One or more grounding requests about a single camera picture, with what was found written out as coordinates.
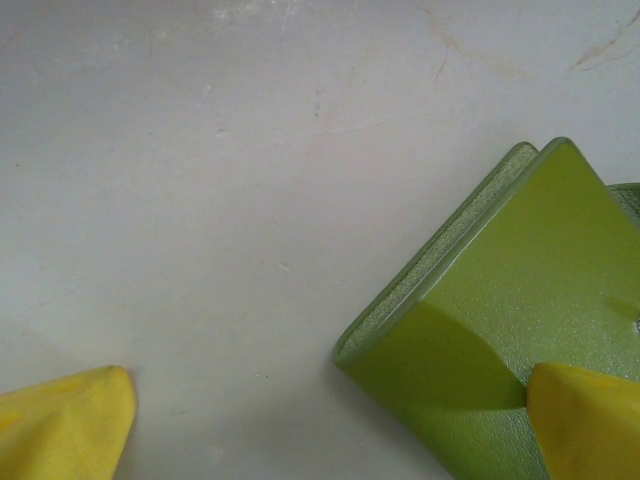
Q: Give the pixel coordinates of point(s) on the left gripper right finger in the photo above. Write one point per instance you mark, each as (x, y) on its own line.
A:
(590, 430)

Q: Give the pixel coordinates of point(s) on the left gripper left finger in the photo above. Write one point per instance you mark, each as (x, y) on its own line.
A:
(60, 435)

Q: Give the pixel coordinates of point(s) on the green card holder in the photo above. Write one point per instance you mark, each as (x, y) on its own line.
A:
(500, 300)

